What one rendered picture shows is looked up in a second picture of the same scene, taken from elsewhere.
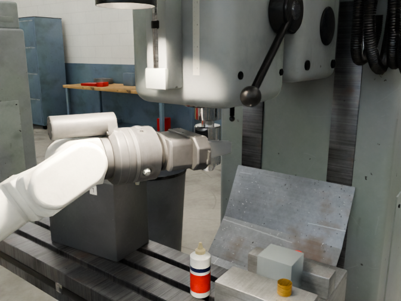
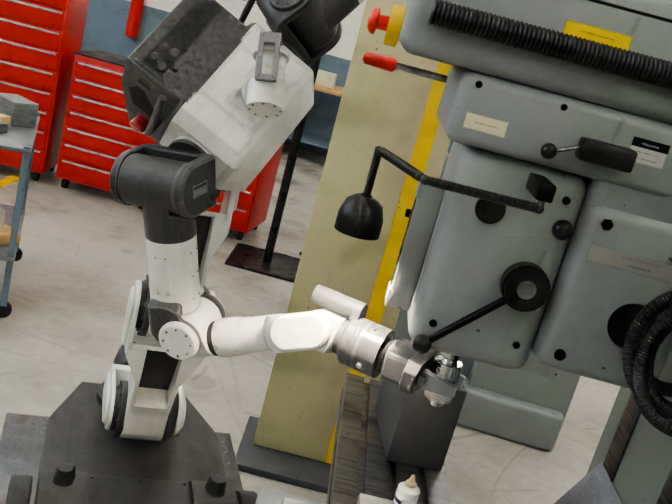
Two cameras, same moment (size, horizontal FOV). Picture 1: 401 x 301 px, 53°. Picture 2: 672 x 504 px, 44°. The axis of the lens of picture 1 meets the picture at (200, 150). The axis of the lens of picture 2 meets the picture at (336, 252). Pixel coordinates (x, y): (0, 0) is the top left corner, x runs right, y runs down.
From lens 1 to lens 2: 0.99 m
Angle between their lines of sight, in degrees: 50
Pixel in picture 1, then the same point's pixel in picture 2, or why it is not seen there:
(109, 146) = (343, 328)
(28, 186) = (271, 323)
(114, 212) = (402, 408)
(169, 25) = (405, 255)
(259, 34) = (478, 296)
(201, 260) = (401, 490)
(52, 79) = not seen: outside the picture
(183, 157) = (394, 372)
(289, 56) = (541, 334)
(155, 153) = (370, 353)
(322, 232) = not seen: outside the picture
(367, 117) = not seen: outside the picture
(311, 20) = (584, 308)
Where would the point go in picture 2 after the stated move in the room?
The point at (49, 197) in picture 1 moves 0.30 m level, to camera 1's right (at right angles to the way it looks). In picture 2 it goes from (277, 339) to (377, 432)
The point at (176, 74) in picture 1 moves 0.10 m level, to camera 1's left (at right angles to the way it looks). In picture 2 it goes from (402, 297) to (367, 273)
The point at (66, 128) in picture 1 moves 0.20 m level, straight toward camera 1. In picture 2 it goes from (321, 299) to (242, 315)
